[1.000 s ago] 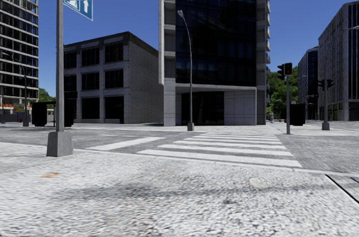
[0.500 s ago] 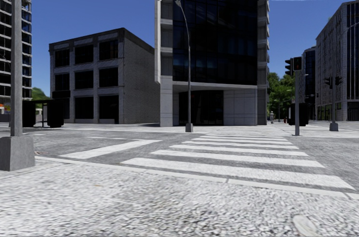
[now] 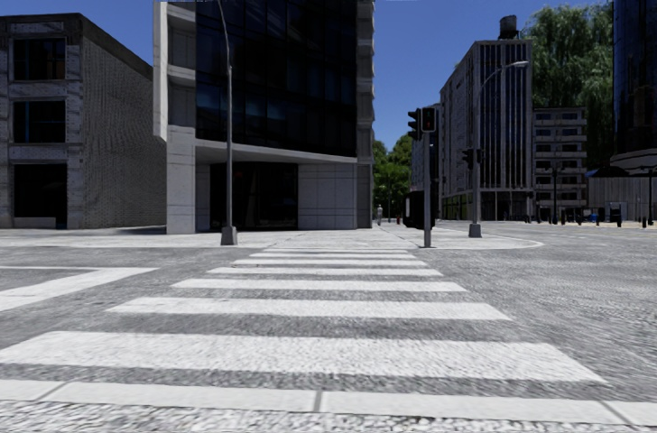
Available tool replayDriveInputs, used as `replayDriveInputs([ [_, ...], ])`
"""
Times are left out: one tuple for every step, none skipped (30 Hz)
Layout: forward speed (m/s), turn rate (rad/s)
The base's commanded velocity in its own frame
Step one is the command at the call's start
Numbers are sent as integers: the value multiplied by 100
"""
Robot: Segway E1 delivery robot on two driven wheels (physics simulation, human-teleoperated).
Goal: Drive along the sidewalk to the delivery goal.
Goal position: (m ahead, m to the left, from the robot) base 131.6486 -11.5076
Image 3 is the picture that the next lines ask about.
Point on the traffic light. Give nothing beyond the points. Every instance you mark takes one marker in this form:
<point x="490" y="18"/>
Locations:
<point x="427" y="162"/>
<point x="475" y="162"/>

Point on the person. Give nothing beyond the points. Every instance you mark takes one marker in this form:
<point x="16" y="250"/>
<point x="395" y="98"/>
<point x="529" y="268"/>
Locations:
<point x="379" y="214"/>

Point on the pale concrete building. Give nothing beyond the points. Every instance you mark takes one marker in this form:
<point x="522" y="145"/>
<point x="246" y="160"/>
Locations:
<point x="560" y="157"/>

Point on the dark glass tower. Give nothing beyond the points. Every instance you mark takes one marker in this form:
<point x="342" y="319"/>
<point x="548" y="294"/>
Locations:
<point x="643" y="108"/>

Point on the glass and concrete tower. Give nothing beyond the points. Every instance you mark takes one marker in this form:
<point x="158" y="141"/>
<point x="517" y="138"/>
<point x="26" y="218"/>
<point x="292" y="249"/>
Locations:
<point x="285" y="81"/>

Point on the grey brick building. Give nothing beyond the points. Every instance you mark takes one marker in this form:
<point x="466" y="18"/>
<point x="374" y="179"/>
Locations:
<point x="106" y="140"/>

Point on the grey ribbed office building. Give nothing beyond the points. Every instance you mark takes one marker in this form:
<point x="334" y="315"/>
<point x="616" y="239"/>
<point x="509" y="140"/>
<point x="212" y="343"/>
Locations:
<point x="488" y="124"/>

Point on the black bus shelter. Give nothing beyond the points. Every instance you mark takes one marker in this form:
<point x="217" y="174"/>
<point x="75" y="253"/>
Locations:
<point x="413" y="209"/>

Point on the grey street lamp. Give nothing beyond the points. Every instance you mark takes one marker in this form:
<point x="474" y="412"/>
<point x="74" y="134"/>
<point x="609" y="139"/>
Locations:
<point x="229" y="140"/>
<point x="555" y="192"/>
<point x="650" y="195"/>

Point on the trees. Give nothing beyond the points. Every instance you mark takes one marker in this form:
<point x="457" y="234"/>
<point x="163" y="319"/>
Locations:
<point x="391" y="178"/>
<point x="572" y="70"/>

